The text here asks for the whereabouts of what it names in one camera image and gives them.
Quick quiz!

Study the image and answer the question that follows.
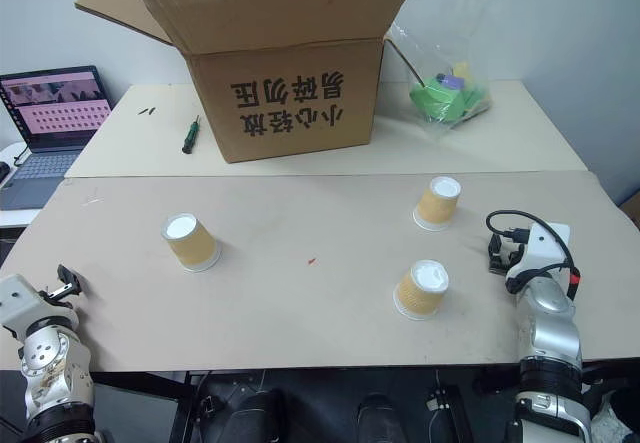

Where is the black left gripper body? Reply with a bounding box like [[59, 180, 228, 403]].
[[38, 282, 81, 310]]

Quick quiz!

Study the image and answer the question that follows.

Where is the printed brown cardboard box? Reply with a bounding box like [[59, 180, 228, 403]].
[[74, 0, 420, 165]]

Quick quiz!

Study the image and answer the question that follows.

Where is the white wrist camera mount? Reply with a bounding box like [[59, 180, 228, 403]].
[[0, 273, 51, 335], [504, 221, 573, 285]]

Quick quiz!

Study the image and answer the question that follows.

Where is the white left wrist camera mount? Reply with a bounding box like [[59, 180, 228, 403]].
[[0, 273, 51, 335]]

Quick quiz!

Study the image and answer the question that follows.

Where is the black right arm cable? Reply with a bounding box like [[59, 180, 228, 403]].
[[485, 209, 582, 300]]

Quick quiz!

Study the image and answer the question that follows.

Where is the open grey laptop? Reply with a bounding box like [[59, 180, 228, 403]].
[[0, 65, 115, 212]]

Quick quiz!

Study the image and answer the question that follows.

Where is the brown ribbed paper cup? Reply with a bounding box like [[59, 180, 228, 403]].
[[160, 213, 222, 273], [412, 176, 462, 233], [393, 259, 450, 321]]

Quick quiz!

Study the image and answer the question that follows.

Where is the crumpled white plastic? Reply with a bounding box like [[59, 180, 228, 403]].
[[592, 396, 640, 443]]

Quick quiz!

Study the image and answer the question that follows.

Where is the clear bag with green items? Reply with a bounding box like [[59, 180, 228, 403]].
[[383, 21, 494, 139]]

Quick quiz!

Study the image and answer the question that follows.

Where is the brown cardboard piece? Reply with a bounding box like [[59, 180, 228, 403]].
[[618, 191, 640, 230]]

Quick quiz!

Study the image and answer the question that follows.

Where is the green handled screwdriver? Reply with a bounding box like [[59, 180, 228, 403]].
[[181, 115, 202, 154]]

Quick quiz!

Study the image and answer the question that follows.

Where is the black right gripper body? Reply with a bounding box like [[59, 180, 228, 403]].
[[501, 236, 528, 270]]

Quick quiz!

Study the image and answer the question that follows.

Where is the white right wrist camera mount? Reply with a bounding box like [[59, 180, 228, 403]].
[[504, 221, 573, 285]]

